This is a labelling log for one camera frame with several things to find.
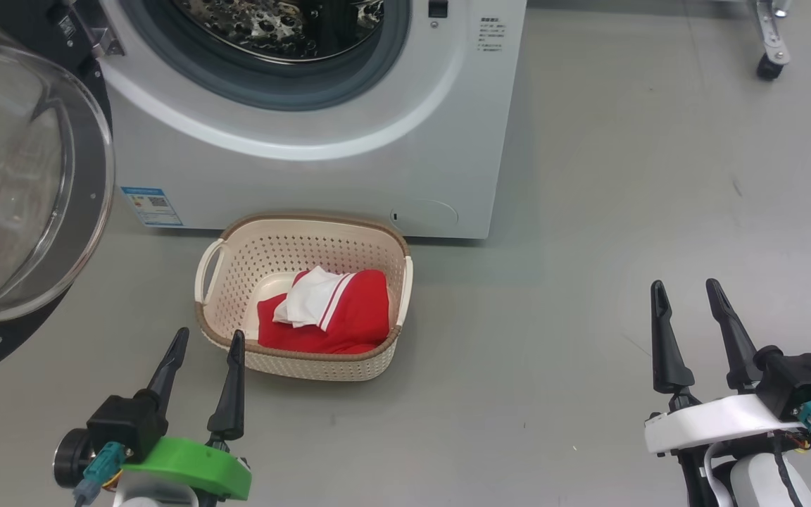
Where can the red and white striped garment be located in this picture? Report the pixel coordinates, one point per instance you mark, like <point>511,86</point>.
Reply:
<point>321,296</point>

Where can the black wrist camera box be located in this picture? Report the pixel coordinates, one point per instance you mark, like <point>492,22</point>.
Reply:
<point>800,380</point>
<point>127,426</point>

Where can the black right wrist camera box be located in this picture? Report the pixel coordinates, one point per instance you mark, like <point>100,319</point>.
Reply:
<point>800,380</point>

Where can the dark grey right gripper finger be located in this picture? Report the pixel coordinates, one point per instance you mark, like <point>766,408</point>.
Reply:
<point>740,359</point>
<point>669,362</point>

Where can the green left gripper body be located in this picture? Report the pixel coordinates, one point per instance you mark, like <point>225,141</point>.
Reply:
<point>194,461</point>

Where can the cream perforated laundry basket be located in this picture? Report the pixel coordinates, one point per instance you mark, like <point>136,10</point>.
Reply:
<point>265,246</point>

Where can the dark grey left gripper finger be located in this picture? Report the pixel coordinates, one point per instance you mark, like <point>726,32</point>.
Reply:
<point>231,408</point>
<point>166,380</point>

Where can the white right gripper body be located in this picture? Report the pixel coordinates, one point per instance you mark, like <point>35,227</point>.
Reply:
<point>708,421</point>

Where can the round glass washing machine door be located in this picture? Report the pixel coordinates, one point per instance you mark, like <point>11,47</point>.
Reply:
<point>89,232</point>

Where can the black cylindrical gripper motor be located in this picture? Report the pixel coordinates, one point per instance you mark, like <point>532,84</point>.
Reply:
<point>71,458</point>

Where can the white washing machine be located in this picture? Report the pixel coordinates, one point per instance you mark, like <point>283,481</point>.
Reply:
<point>342,183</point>

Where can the grey metal frame with caster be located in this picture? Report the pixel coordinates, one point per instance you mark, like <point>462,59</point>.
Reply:
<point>771,42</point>

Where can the red garment with print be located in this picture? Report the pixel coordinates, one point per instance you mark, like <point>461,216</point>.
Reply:
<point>282,338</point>

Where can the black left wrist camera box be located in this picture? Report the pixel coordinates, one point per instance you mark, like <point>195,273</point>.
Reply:
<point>127,426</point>

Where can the blue energy label sticker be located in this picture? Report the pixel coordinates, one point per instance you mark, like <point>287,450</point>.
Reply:
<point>152,206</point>

